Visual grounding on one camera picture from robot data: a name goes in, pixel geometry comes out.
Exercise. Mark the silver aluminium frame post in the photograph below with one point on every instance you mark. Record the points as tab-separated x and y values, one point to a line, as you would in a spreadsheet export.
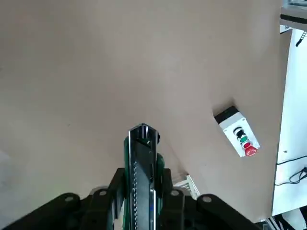
293	19

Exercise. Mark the grey three-button control box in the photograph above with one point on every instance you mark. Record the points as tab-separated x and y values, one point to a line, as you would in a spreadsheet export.
239	134

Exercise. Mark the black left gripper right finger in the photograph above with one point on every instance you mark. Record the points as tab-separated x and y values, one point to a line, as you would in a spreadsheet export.
187	213

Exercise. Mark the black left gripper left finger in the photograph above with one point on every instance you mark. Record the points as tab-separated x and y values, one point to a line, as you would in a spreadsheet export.
96	210

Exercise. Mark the black white striped object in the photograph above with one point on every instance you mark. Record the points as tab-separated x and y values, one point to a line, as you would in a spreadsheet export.
285	220

